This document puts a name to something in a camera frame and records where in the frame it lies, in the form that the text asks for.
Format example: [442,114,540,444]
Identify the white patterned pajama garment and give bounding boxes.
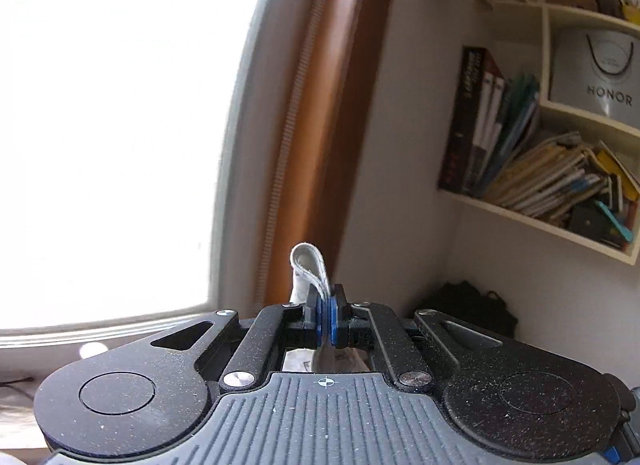
[283,242,370,373]

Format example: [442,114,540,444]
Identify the black laptop bag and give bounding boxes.
[411,281,518,338]

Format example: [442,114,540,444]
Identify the cream wall shelf unit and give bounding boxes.
[437,0,640,266]

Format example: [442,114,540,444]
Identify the books on shelf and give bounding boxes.
[437,46,639,263]

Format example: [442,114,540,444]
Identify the white Honor shopping bag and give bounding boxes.
[550,29,639,128]

